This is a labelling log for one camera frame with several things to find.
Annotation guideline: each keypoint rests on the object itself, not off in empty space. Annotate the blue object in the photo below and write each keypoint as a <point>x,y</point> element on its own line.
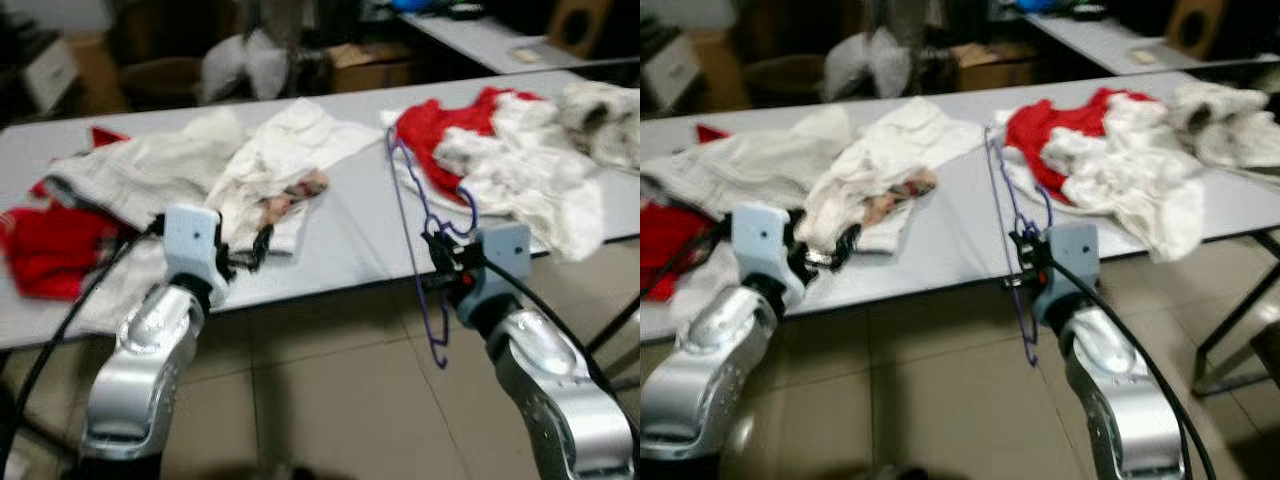
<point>410,5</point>
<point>1035,5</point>

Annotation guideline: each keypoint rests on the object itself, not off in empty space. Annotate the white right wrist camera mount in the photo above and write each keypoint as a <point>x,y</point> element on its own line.
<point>505,255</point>
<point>1075,255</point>

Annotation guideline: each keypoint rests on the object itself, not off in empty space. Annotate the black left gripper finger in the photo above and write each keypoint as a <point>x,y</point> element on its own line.
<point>264,242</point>
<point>830,264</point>
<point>842,242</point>
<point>256,266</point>

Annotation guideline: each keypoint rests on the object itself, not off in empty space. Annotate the wooden speaker box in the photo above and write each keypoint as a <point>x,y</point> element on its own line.
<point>580,25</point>
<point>1200,25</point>

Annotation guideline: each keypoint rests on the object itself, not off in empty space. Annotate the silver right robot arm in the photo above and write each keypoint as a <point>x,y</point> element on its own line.
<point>1120,400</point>
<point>550,390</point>

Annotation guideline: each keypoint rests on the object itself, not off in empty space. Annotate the white remote control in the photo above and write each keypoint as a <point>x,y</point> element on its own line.
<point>1145,54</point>
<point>525,55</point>

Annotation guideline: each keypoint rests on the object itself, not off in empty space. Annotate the purple plastic hanger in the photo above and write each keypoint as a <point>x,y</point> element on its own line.
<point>1049,210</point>
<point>472,212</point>

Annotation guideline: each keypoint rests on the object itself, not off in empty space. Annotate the cream trousers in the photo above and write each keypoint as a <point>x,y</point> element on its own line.
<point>150,165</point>
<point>760,160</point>

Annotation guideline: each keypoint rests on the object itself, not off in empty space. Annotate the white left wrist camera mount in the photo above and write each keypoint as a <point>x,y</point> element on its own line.
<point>190,240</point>
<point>762,240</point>

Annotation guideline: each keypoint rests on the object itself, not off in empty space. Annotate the brown cardboard box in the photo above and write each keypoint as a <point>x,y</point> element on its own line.
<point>370,70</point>
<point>995,68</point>

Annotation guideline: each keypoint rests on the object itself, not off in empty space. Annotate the white thin garment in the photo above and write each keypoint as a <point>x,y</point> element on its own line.
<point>290,140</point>
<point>900,135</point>

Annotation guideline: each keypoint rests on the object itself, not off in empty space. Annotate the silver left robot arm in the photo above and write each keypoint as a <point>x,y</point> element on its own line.
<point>140,370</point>
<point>700,380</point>

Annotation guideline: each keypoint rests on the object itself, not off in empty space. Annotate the cream thick garment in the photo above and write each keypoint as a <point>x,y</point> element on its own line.
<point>600,120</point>
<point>1230,125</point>

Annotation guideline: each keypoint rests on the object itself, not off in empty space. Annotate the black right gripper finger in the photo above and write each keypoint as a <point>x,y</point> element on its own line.
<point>436,241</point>
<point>438,264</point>
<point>1019,270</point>
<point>1024,241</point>

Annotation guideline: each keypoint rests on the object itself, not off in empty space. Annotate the white crumpled garment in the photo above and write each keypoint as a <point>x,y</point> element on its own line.
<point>530,185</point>
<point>1130,185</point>

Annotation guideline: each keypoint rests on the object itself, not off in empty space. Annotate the white table black legs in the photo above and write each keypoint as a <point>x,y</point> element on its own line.
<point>950,240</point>
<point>340,230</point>

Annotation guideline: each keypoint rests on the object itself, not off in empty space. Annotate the white cardboard carton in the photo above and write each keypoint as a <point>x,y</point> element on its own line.
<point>670,70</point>
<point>50,72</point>

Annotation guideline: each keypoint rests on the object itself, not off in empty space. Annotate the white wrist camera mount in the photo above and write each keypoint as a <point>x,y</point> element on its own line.
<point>190,240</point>
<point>1075,255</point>
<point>762,240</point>
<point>505,255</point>

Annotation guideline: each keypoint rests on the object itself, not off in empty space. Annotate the dark brown armchair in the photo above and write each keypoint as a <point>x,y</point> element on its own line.
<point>160,80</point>
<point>785,80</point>

